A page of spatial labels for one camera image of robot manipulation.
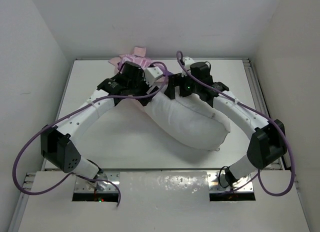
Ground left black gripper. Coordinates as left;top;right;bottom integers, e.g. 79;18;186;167
126;68;158;105

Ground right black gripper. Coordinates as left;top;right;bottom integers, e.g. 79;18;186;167
165;71;201;99

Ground white pillow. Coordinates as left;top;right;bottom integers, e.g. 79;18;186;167
143;92;231;151

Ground pink princess pillowcase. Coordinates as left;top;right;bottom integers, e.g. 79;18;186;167
108;46;171;110

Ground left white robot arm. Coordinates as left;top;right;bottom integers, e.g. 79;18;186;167
40;62;156;179

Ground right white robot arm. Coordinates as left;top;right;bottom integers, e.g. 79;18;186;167
165;58;287;188

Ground white foam front board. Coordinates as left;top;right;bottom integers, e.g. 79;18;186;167
19;171;309;231

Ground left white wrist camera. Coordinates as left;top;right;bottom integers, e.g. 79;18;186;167
144;67;163;86

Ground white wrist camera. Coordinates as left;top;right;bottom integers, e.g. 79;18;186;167
183;57;195;69
144;67;163;86

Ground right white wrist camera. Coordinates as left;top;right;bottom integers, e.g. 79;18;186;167
183;57;195;69

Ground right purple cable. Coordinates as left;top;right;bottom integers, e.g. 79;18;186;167
176;50;294;196

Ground purple cable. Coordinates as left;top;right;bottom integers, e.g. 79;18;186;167
176;50;294;196
11;62;168;207

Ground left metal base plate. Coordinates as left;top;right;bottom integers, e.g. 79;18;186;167
74;171;120;193

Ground metal base plate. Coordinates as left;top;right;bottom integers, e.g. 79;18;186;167
207;172;255;193
74;171;120;193

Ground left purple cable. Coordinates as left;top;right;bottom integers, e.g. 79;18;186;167
11;62;168;207

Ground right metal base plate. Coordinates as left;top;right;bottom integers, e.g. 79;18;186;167
207;172;255;193

